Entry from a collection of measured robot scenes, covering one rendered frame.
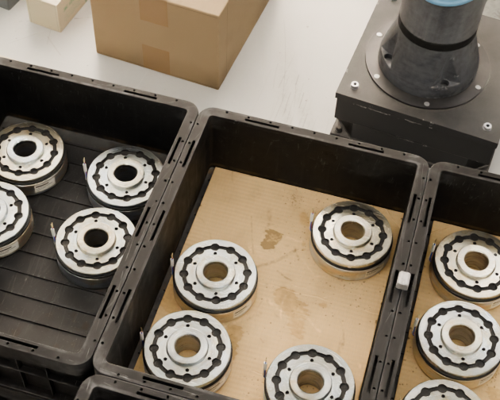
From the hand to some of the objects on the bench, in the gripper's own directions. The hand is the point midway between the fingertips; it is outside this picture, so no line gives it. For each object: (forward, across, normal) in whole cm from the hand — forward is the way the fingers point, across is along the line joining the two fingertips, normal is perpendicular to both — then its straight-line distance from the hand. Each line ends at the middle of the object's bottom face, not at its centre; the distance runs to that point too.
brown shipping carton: (+2, -84, -5) cm, 84 cm away
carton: (-1, -104, -7) cm, 105 cm away
